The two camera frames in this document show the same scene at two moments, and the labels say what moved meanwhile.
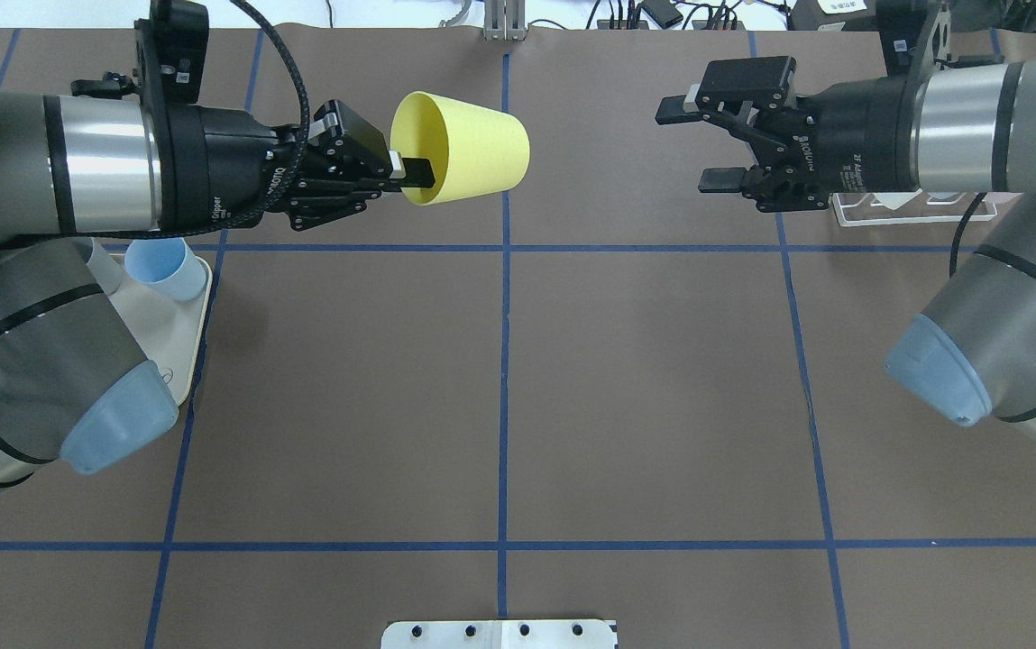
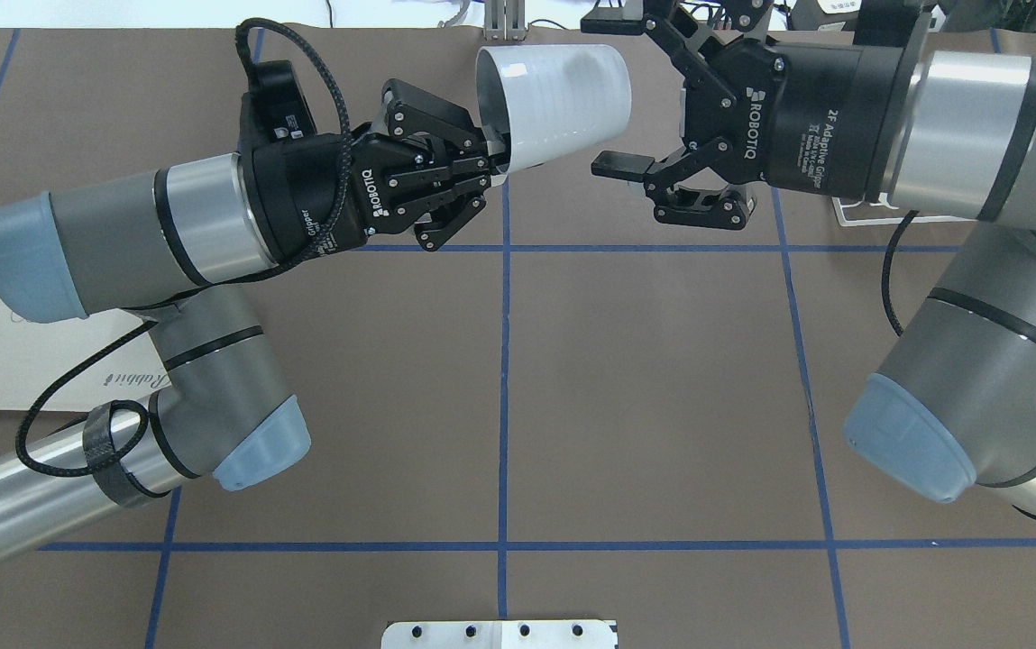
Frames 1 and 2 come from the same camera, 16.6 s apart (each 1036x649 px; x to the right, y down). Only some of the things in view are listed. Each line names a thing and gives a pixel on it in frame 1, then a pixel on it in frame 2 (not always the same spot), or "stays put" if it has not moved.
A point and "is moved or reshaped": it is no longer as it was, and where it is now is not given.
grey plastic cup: x=105 y=268 is moved or reshaped
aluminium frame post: x=505 y=21 stays put
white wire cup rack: x=912 y=206 stays put
